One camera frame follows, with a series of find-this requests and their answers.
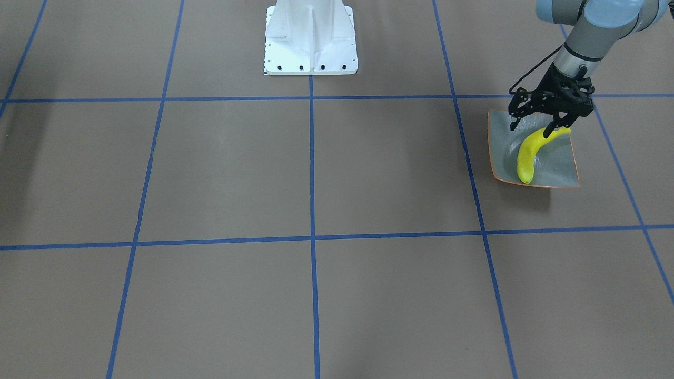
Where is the grey square plate orange rim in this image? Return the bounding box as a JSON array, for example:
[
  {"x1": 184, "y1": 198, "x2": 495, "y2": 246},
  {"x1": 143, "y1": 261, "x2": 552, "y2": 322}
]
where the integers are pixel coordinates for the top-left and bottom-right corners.
[{"x1": 487, "y1": 109, "x2": 580, "y2": 188}]

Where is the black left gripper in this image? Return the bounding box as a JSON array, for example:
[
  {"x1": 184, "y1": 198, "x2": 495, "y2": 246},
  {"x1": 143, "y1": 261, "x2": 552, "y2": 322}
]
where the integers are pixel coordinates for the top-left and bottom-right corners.
[{"x1": 537, "y1": 63, "x2": 595, "y2": 139}]

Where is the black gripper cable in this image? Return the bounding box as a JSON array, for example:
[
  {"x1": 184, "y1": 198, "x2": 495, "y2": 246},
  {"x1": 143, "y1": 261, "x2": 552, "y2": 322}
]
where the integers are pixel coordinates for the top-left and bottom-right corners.
[{"x1": 509, "y1": 45, "x2": 565, "y2": 95}]

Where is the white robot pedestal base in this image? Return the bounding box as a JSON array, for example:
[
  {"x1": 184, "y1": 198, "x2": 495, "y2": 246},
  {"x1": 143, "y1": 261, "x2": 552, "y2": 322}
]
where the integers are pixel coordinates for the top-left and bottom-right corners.
[{"x1": 263, "y1": 1, "x2": 359, "y2": 75}]

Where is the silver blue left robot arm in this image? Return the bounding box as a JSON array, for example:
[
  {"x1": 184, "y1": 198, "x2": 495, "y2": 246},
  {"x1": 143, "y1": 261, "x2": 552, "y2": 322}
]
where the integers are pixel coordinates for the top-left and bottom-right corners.
[{"x1": 536, "y1": 1, "x2": 670, "y2": 138}]

